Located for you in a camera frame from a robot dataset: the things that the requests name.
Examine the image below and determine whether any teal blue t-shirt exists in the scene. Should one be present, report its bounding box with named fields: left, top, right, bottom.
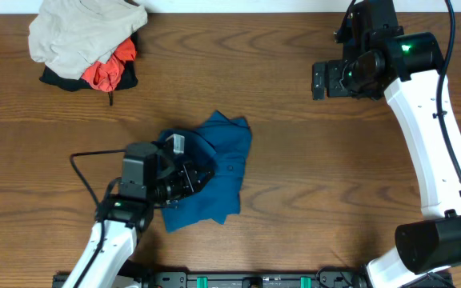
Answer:
left=158, top=110, right=252, bottom=233

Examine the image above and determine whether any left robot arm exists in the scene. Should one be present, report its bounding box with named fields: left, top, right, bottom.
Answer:
left=63, top=139, right=214, bottom=287

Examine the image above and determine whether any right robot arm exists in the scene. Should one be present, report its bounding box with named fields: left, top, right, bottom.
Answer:
left=311, top=0, right=461, bottom=287

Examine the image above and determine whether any black garment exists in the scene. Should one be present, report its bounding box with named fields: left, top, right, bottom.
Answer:
left=39, top=33, right=138, bottom=106

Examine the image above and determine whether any red-orange garment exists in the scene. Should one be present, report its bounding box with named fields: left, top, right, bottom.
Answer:
left=82, top=38, right=138, bottom=93

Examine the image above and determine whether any beige crumpled garment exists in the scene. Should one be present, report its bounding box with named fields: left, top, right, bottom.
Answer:
left=28, top=0, right=147, bottom=80

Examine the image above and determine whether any black mounting rail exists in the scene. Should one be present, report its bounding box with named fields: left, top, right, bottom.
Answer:
left=51, top=270, right=454, bottom=288

